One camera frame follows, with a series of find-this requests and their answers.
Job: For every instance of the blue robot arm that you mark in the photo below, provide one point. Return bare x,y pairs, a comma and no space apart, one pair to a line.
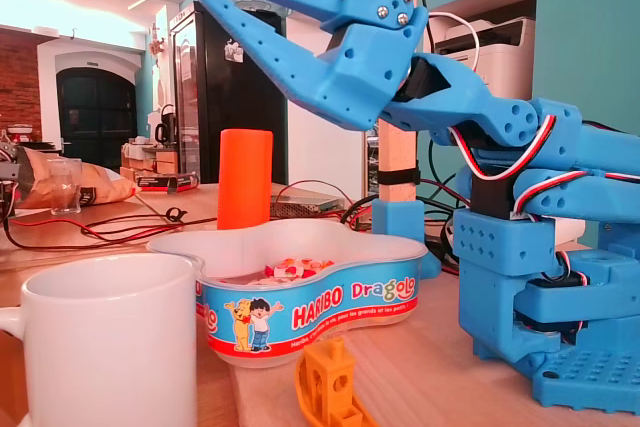
500,117

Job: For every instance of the fridge magnet photo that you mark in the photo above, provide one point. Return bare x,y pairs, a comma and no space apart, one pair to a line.
234,51

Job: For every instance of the clear glass dome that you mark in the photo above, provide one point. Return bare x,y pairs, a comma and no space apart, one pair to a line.
255,4

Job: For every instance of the black fridge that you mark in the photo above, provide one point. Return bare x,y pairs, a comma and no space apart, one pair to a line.
235,107

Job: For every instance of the orange cylinder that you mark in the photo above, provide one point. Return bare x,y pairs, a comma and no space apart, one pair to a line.
245,177

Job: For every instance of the black kettle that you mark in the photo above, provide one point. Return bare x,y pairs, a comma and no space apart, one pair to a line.
161,133

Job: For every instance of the white printer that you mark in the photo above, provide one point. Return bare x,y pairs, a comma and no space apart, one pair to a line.
500,42

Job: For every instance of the ceiling light strip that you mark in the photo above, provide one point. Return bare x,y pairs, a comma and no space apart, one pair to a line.
137,3

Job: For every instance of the metal power supply box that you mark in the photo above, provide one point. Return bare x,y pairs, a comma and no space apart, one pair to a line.
305,204

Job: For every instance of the wooden storage boxes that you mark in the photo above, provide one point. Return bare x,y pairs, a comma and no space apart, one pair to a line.
165,164

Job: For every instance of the black red flat box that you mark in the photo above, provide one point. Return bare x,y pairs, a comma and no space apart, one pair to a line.
160,182

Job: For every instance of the dark arched door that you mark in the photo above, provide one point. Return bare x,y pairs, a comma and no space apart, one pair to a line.
95,117

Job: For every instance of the red white wrapped candies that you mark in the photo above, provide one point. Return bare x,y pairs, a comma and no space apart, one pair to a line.
295,267

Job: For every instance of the crumpled chips bag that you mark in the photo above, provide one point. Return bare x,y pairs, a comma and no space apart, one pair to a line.
100,187

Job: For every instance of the Haribo Dragolo candy tub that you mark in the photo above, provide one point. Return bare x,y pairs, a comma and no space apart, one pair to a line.
325,307

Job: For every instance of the clear drinking glass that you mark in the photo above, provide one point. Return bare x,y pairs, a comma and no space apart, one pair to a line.
65,197

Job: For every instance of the red kitchen appliance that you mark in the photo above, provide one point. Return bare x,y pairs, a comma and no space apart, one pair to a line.
20,136

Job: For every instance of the orange printed toy boat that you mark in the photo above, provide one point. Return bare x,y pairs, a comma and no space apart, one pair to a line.
325,377

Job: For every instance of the white ceramic mug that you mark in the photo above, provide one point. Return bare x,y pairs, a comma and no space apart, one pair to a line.
110,347

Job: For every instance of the wooden post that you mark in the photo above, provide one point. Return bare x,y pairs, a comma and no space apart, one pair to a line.
397,162

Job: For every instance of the red white wall ornament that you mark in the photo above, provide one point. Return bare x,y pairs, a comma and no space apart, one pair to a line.
157,44

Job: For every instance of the blue post foot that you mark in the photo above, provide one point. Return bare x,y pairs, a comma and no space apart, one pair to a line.
397,219

